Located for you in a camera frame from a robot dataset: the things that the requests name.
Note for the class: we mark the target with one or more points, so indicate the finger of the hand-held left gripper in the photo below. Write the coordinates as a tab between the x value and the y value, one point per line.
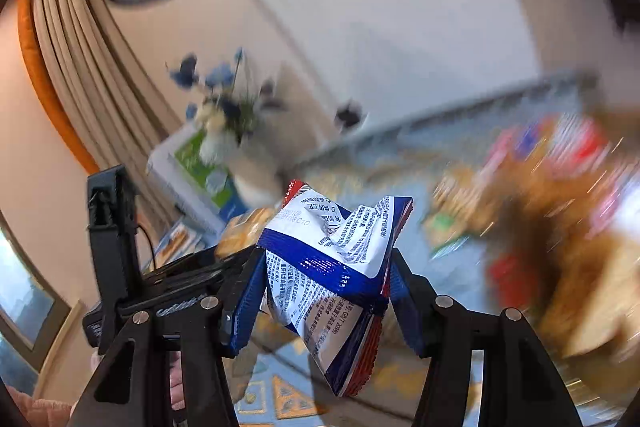
200	277

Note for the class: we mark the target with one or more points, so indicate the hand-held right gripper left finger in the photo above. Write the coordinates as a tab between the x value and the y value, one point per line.
247	302

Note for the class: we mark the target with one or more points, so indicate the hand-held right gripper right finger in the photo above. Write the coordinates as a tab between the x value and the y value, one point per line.
405	312

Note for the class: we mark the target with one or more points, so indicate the blue white red snack packet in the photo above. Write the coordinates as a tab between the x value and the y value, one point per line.
330	267

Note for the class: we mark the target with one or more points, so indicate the white green blue box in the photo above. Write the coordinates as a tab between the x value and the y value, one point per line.
195	172

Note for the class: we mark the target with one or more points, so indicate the blue and white artificial flowers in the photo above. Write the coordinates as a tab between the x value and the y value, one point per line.
225	102

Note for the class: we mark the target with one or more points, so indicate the orange curtain trim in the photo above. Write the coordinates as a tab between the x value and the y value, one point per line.
40	72

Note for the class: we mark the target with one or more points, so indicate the beige curtain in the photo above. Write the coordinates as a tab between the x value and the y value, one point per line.
85	57

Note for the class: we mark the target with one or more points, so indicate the pile of colourful snack packets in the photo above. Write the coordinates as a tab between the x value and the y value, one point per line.
560	147

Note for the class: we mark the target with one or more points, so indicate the framed wall picture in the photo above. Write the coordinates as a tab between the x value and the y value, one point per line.
25	292

